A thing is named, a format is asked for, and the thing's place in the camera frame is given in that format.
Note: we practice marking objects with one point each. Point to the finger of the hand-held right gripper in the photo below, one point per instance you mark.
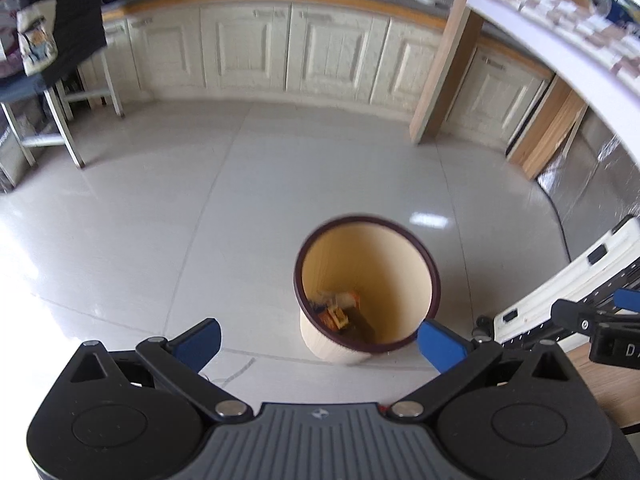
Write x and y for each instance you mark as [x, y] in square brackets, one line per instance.
[627, 299]
[575, 312]

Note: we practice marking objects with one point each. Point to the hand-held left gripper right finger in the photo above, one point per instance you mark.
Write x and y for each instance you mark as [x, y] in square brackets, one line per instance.
[442, 347]

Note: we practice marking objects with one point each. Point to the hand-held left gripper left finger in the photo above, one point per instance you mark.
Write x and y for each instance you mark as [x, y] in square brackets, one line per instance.
[197, 345]

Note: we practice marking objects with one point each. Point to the cream waste bin dark rim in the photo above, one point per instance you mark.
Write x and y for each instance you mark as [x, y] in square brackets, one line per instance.
[395, 265]

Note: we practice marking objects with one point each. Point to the orange snack packet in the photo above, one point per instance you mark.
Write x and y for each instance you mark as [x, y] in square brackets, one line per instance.
[334, 317]

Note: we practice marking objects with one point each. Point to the white appliance on casters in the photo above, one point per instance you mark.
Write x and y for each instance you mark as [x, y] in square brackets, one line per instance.
[550, 295]

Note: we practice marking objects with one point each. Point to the silver foil sheet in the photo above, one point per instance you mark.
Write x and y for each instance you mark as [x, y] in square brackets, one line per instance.
[595, 185]

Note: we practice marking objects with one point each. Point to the wooden side panel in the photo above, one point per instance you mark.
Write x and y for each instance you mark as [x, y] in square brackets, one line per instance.
[547, 130]

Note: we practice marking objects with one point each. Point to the white metal stool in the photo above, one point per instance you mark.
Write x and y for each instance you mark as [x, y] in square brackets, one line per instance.
[60, 120]

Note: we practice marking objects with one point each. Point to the wooden table leg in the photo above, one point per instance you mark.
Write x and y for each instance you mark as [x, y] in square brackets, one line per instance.
[442, 75]

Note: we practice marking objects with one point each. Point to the white kitchen cabinets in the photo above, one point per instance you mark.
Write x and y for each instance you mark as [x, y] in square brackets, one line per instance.
[250, 50]

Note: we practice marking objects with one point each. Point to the cartoon print tote bag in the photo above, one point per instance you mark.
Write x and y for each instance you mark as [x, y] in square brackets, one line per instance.
[37, 42]

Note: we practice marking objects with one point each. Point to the black cloth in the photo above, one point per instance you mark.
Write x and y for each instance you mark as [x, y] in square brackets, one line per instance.
[75, 20]

